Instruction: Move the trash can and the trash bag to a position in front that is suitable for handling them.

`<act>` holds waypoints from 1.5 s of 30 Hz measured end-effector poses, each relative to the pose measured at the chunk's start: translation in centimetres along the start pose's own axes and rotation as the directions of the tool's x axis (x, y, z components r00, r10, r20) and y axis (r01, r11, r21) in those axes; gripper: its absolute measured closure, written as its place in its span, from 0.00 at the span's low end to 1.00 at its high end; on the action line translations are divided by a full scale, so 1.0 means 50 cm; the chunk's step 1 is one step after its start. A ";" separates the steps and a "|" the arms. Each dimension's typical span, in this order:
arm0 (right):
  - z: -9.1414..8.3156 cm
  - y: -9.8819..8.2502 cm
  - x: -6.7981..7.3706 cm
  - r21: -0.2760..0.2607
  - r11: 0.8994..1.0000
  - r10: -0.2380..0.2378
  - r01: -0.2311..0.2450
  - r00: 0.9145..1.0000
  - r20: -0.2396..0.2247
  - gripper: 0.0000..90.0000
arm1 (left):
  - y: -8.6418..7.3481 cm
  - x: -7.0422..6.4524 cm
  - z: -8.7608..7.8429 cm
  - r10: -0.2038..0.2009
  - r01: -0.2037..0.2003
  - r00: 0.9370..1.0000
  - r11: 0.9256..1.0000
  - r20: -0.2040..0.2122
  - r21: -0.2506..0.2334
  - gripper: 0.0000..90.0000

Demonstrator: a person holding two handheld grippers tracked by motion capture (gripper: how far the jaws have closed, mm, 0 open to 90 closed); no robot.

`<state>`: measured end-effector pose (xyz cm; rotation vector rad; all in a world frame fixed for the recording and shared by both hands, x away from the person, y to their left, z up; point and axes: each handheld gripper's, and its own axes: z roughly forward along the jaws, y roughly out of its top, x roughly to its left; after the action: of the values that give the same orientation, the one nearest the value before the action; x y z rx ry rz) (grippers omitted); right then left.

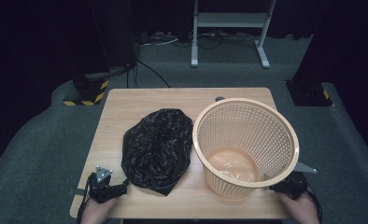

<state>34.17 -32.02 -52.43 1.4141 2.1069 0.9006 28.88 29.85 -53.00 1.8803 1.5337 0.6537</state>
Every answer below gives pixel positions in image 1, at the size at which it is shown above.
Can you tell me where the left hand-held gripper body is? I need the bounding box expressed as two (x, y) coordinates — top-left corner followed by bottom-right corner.
(87, 166), (115, 203)

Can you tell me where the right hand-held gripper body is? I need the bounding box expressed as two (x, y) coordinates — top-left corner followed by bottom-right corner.
(281, 161), (318, 200)

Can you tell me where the black plastic garbage bag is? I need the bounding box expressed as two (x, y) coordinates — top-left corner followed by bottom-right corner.
(120, 107), (194, 197)

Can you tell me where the beige plastic mesh basket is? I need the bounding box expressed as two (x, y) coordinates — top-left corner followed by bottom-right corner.
(191, 97), (300, 200)

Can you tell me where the person's right hand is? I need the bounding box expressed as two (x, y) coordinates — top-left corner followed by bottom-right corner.
(275, 190), (320, 224)

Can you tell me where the person's left hand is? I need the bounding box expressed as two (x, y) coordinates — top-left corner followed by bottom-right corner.
(80, 195), (118, 224)

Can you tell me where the grey tape strip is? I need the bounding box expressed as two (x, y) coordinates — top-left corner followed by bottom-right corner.
(69, 187), (87, 197)

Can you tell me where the black yellow striped stand base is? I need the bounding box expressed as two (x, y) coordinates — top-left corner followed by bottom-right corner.
(285, 79), (334, 107)
(63, 77), (110, 107)

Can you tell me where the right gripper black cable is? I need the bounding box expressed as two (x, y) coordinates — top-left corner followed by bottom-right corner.
(306, 182), (324, 224)

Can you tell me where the black floor cable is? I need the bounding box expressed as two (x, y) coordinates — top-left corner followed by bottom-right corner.
(125, 59), (172, 90)

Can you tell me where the bundle of floor cables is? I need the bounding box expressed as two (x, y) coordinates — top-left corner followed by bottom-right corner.
(139, 29), (258, 50)

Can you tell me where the white metal stand frame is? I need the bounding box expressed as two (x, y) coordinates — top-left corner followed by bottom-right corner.
(190, 0), (278, 69)

